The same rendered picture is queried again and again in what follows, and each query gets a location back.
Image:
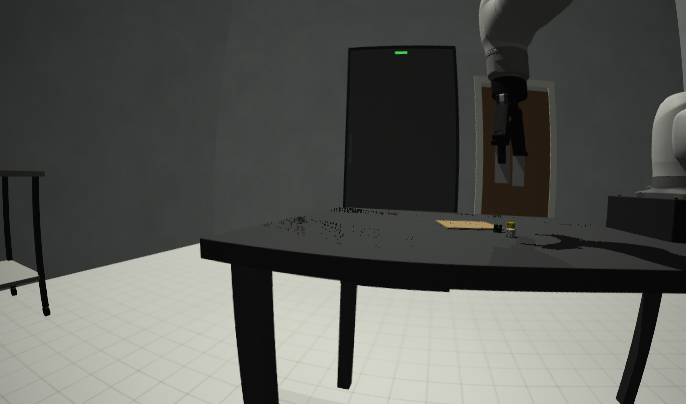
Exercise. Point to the tan square mat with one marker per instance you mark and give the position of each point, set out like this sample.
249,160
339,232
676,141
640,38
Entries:
472,225

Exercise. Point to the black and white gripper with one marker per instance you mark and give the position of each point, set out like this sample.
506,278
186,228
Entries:
503,122

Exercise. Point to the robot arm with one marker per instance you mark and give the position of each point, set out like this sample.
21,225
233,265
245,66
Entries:
507,27

